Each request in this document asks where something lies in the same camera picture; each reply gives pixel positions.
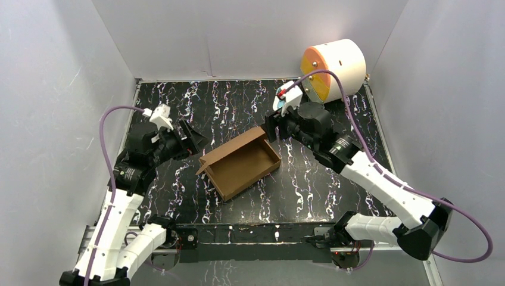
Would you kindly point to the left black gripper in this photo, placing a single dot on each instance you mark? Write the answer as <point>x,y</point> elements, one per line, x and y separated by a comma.
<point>183,137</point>

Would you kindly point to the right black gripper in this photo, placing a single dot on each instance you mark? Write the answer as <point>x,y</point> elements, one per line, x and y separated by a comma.
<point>273,120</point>

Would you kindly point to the brown cardboard box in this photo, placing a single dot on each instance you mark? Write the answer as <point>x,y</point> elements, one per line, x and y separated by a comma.
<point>239,163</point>

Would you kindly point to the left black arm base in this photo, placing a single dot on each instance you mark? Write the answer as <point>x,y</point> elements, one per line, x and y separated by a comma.
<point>166,235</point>

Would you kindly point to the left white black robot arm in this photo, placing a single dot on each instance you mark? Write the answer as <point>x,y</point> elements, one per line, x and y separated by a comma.
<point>106,261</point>

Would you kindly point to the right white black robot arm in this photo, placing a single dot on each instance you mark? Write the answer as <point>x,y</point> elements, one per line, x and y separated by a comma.
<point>417,224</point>

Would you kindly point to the light blue packaged tool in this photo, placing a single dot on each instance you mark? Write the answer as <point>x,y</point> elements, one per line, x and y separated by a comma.
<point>278,104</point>

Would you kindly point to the white cylindrical drum orange face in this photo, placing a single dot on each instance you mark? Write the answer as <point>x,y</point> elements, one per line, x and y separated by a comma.
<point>344,58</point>

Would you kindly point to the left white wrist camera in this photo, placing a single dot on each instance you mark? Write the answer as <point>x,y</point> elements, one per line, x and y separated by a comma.
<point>160,117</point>

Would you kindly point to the aluminium frame rail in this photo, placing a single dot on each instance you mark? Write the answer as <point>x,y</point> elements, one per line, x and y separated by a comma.
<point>242,242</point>

